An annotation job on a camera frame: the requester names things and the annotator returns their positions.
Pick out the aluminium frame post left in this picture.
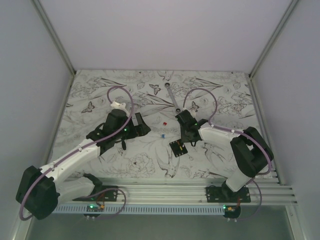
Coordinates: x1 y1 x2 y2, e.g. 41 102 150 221
30 0 76 76

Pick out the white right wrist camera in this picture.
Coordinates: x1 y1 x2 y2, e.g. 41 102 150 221
190 110 197 118

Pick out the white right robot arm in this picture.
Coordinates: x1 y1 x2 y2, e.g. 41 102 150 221
175 110 274 203

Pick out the silver ratchet wrench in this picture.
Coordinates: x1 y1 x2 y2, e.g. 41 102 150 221
164 82 181 114

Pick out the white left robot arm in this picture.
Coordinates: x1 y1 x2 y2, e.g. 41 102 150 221
15 109 151 221

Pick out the black fuse box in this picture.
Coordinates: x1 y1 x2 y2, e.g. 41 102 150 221
169 139 188 158

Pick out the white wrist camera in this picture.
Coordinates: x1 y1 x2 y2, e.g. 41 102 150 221
190 110 197 118
110 101 127 111

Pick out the white slotted cable duct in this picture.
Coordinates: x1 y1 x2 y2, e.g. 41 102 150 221
53 203 227 216

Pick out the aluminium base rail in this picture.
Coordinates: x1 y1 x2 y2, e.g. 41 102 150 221
57 177 298 206

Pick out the aluminium frame post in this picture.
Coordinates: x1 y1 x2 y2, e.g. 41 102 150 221
30 0 76 76
248 0 300 80

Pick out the aluminium frame post right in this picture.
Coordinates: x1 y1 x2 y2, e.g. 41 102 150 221
248 0 300 80

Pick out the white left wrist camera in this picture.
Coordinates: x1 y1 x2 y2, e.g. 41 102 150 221
110 101 127 111

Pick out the black mounting plate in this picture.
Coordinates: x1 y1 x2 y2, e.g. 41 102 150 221
73 185 118 202
205 185 251 203

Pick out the black handled screwdriver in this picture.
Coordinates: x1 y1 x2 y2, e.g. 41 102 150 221
121 140 127 151

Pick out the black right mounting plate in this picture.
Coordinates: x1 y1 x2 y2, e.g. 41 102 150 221
205 185 251 203

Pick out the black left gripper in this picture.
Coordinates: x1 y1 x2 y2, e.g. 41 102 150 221
114 112 150 140

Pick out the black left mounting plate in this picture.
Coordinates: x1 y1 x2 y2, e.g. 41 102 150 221
73 185 118 202

